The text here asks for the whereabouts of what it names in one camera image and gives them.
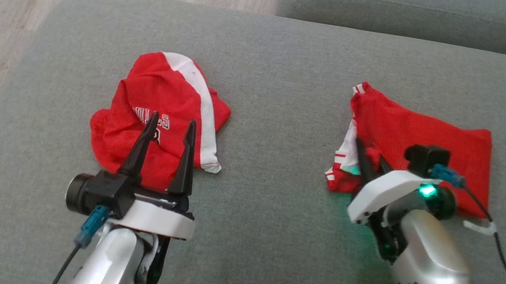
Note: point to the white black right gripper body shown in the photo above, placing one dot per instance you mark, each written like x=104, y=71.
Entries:
x=379, y=193

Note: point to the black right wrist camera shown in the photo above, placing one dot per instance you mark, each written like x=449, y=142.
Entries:
x=425, y=158

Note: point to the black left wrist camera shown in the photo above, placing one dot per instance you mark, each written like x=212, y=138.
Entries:
x=85, y=192

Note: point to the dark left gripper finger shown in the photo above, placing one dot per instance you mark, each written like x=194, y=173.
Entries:
x=184, y=172
x=138, y=163

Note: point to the red and white shorts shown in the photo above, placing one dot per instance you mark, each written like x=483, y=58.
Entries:
x=423, y=131

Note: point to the red Bulls jersey top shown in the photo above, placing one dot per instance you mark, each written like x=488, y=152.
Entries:
x=154, y=94

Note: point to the grey sofa back cushion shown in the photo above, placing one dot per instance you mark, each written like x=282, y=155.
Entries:
x=412, y=13

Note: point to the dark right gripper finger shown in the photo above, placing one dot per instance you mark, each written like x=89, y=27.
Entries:
x=384, y=169
x=364, y=168

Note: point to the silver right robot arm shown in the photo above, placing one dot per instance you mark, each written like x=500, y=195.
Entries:
x=436, y=274

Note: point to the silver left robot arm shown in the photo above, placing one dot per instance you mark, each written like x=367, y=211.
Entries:
x=113, y=263

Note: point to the grey sofa seat cushion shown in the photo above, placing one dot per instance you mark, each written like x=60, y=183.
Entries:
x=288, y=70

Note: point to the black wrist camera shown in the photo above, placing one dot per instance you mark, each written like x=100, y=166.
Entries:
x=85, y=192
x=425, y=158

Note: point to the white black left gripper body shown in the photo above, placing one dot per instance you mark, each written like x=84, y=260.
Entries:
x=155, y=221

